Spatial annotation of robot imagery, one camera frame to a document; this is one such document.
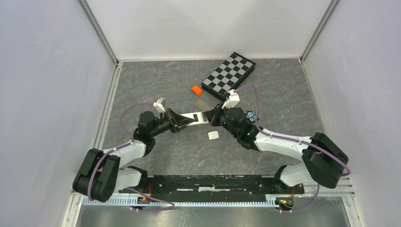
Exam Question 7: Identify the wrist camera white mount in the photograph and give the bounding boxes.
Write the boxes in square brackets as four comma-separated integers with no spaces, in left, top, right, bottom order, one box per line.
[153,97,166,114]
[222,89,240,109]

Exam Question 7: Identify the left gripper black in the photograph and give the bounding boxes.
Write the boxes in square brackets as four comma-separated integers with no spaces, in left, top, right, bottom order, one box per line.
[150,107,194,137]

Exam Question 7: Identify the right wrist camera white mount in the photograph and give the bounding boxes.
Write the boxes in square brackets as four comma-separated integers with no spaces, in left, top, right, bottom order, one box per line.
[222,89,240,109]

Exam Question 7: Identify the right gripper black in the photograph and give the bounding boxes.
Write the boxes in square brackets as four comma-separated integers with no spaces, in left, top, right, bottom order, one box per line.
[204,102,239,139]

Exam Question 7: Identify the blue black owl toy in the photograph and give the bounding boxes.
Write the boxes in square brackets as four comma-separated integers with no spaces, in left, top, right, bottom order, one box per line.
[245,110,259,123]

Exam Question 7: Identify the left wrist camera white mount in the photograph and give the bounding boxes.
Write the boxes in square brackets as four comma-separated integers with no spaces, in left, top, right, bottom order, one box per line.
[153,97,166,114]

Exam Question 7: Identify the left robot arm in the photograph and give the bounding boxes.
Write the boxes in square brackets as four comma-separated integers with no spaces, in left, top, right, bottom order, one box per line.
[72,108,200,202]

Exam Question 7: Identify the white battery cover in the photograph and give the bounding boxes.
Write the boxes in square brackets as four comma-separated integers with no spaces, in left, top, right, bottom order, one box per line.
[208,131,219,140]

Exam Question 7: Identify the orange tape roll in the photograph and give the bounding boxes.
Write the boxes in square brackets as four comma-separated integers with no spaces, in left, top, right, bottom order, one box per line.
[191,85,202,96]

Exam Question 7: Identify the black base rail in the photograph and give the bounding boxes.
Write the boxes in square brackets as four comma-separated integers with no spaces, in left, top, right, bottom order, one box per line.
[115,175,305,202]

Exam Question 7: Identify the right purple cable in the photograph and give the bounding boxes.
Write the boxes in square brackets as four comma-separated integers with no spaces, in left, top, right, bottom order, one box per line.
[235,84,351,213]

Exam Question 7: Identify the folded black chessboard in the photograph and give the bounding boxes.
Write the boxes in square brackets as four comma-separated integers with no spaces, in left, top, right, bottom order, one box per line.
[201,52,256,102]

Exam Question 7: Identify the white beige remote control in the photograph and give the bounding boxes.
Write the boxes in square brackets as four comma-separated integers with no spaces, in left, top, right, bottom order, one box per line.
[194,99,214,111]

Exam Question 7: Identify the red white remote control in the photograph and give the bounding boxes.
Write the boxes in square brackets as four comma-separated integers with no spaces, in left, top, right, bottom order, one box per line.
[181,112,209,126]

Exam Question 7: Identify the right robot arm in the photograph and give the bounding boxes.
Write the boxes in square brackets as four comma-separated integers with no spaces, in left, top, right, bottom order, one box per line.
[204,107,350,193]

